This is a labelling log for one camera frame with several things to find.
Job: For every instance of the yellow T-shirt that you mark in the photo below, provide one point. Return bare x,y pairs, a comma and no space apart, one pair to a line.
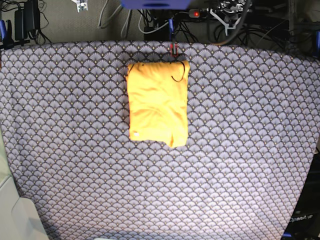
158,100

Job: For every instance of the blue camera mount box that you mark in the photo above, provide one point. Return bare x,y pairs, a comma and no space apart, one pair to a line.
156,4

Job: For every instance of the red black table clamp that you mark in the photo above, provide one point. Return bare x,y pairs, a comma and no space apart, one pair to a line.
173,49

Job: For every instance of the black OpenArm box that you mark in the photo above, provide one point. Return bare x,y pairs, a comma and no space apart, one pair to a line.
304,223

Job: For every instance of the blue fan-patterned tablecloth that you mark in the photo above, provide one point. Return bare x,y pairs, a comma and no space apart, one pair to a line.
253,123

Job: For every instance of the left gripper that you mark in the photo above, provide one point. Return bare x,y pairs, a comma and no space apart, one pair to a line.
232,5

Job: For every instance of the black power strip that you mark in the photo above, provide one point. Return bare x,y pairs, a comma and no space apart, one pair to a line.
225,15

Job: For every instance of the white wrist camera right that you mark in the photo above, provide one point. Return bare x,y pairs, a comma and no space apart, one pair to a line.
81,5

